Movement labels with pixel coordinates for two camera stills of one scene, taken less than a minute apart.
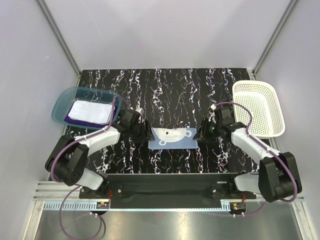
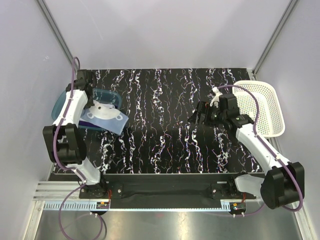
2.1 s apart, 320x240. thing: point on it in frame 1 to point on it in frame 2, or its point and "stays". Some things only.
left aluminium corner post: (63, 44) stays
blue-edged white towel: (173, 138) to (105, 116)
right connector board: (237, 206) stays
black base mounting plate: (165, 187) stays
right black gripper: (206, 137) to (202, 107)
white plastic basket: (268, 119) stays
